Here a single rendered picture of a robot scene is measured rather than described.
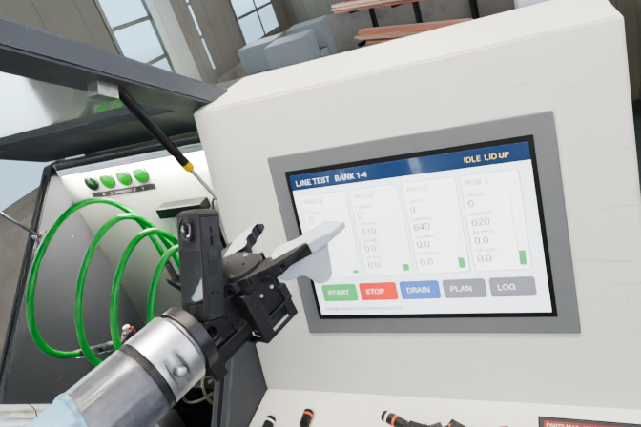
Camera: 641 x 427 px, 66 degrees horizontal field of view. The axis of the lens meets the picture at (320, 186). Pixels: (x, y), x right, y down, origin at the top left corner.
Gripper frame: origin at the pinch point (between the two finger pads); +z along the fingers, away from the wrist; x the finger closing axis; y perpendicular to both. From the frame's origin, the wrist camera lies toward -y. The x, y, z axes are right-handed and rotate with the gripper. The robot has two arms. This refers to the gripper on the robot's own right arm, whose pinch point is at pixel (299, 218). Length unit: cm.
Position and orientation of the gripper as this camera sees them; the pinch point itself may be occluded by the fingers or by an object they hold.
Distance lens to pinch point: 61.8
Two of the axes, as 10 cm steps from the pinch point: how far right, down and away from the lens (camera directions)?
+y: 4.0, 8.7, 3.1
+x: 7.0, -0.7, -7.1
